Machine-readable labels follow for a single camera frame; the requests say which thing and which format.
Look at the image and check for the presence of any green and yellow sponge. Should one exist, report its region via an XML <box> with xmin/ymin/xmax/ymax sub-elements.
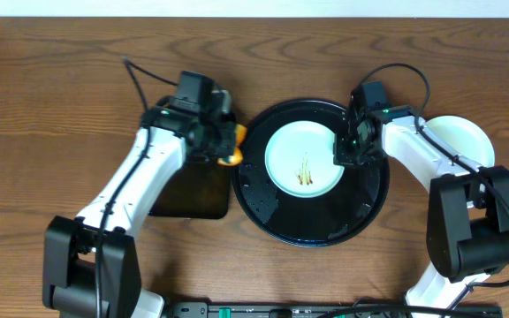
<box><xmin>217</xmin><ymin>124</ymin><xmax>247</xmax><ymax>166</ymax></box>

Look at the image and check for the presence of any light blue plate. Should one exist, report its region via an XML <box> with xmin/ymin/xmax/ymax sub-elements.
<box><xmin>427</xmin><ymin>116</ymin><xmax>495</xmax><ymax>167</ymax></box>
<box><xmin>264</xmin><ymin>121</ymin><xmax>345</xmax><ymax>199</ymax></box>

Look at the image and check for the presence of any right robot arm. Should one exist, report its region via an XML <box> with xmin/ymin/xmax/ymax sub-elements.
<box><xmin>334</xmin><ymin>105</ymin><xmax>509</xmax><ymax>317</ymax></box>

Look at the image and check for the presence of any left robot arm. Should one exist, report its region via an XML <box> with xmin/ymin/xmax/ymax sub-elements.
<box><xmin>42</xmin><ymin>106</ymin><xmax>246</xmax><ymax>318</ymax></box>

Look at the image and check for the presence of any black rectangular tray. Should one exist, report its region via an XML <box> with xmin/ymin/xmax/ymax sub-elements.
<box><xmin>148</xmin><ymin>105</ymin><xmax>238</xmax><ymax>221</ymax></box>

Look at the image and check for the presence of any black round tray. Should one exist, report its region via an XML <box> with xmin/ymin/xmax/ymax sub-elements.
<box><xmin>232</xmin><ymin>99</ymin><xmax>390</xmax><ymax>247</ymax></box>

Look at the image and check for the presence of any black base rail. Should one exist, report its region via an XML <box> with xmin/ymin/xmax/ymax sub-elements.
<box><xmin>165</xmin><ymin>298</ymin><xmax>503</xmax><ymax>318</ymax></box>

